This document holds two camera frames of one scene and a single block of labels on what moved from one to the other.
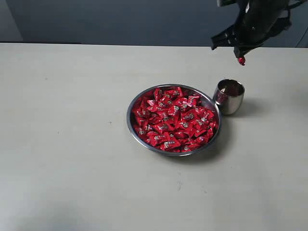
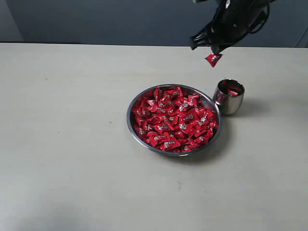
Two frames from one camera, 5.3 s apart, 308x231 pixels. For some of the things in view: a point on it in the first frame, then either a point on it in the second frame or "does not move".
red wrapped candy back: (171, 93) does not move
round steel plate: (174, 120) does not move
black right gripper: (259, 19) → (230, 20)
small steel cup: (229, 95) does not move
